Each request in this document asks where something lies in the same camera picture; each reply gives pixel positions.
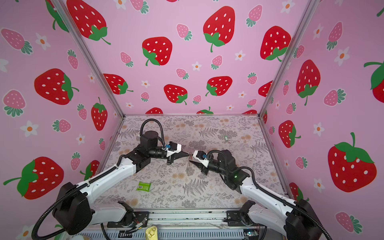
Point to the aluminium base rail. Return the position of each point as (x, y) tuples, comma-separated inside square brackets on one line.
[(184, 224)]

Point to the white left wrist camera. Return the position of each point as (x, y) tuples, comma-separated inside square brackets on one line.
[(173, 148)]

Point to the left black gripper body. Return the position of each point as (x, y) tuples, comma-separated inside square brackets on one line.
[(170, 161)]

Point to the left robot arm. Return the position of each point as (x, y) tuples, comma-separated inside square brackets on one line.
[(73, 207)]

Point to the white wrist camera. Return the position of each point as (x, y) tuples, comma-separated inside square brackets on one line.
[(173, 148), (201, 156)]

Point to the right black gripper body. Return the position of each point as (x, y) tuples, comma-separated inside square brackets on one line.
[(211, 167)]

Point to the green packet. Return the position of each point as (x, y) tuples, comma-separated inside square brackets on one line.
[(144, 187)]

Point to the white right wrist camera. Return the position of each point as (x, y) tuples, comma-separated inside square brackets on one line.
[(201, 156)]

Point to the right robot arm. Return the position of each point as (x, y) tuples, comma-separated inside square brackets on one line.
[(296, 220)]

